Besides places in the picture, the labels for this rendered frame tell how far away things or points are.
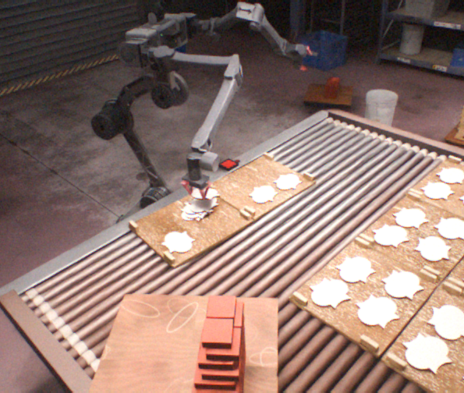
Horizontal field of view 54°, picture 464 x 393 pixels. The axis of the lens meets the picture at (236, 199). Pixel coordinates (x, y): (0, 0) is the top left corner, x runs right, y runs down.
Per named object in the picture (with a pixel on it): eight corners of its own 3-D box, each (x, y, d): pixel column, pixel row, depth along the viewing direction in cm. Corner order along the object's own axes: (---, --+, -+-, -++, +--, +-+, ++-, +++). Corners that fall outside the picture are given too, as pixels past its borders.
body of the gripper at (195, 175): (191, 174, 193) (189, 158, 188) (210, 180, 188) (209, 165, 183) (181, 181, 188) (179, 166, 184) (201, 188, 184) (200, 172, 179)
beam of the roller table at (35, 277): (-4, 303, 173) (-9, 292, 169) (320, 118, 290) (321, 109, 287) (5, 315, 168) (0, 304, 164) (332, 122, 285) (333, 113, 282)
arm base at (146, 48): (150, 62, 228) (146, 38, 221) (164, 64, 226) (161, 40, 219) (140, 69, 222) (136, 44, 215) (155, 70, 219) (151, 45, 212)
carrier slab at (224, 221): (128, 228, 197) (127, 224, 196) (203, 190, 218) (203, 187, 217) (174, 270, 175) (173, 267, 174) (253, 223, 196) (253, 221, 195)
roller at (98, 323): (61, 348, 153) (57, 339, 150) (370, 138, 263) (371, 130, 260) (68, 357, 150) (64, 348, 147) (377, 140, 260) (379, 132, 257)
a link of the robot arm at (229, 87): (232, 81, 207) (227, 63, 198) (244, 83, 205) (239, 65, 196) (196, 157, 190) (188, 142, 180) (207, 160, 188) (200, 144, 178)
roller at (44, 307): (33, 316, 164) (30, 307, 161) (341, 128, 275) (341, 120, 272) (40, 323, 161) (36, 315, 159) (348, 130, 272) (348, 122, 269)
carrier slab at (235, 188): (203, 189, 218) (203, 186, 217) (264, 157, 240) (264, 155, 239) (254, 221, 197) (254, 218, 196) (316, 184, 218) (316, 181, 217)
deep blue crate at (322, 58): (297, 63, 624) (299, 36, 602) (318, 56, 644) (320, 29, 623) (325, 72, 592) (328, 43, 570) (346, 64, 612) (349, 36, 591)
